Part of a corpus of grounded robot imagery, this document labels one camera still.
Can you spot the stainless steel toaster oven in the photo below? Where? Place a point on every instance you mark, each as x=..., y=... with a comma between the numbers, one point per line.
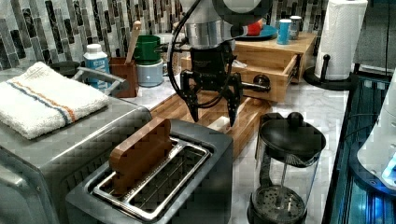
x=37, y=174

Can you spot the white paper towel roll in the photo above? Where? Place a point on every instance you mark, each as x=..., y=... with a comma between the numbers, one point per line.
x=339, y=38

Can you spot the teal plate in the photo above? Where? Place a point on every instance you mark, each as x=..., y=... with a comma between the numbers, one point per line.
x=267, y=32

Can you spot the silver shaker can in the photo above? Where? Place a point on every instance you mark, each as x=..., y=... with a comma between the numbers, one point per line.
x=295, y=27

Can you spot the white striped folded towel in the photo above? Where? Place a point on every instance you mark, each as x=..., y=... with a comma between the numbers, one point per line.
x=41, y=100

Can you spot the wooden drawer box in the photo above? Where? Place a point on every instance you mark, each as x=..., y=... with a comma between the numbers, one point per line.
x=282, y=64

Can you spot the blue white bottle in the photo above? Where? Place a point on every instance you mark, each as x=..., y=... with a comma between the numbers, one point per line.
x=96, y=59

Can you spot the green mug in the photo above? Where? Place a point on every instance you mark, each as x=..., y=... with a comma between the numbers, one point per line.
x=145, y=49

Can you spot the wooden cutting board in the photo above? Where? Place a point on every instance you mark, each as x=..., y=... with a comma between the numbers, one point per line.
x=245, y=125

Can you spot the light blue mug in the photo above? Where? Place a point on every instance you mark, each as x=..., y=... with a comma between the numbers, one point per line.
x=151, y=75

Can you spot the grey two-slot toaster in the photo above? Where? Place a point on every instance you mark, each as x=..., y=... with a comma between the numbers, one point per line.
x=192, y=186

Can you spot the glass jar of grains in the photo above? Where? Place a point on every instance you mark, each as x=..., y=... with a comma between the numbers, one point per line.
x=165, y=39

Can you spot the black glass french press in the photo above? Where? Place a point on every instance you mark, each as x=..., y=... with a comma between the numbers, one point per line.
x=286, y=161

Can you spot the black paper towel holder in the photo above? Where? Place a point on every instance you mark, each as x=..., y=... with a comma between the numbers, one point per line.
x=348, y=84

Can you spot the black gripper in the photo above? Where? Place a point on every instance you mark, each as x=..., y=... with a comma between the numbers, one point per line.
x=211, y=70

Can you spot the wooden toast slice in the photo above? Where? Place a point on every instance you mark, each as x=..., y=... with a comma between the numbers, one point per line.
x=139, y=154

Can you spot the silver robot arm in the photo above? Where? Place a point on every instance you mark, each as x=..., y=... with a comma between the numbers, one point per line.
x=211, y=26

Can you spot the blue shaker can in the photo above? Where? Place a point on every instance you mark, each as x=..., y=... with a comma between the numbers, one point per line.
x=283, y=34

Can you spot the wooden spatula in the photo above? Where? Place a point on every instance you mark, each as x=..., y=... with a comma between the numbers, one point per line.
x=133, y=40

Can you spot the brown wooden utensil holder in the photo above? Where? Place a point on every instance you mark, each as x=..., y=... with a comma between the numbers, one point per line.
x=127, y=71

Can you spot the plastic bag in drawer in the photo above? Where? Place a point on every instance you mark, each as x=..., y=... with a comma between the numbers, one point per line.
x=239, y=64

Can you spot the red apple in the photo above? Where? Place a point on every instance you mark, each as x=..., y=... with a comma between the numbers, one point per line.
x=255, y=28

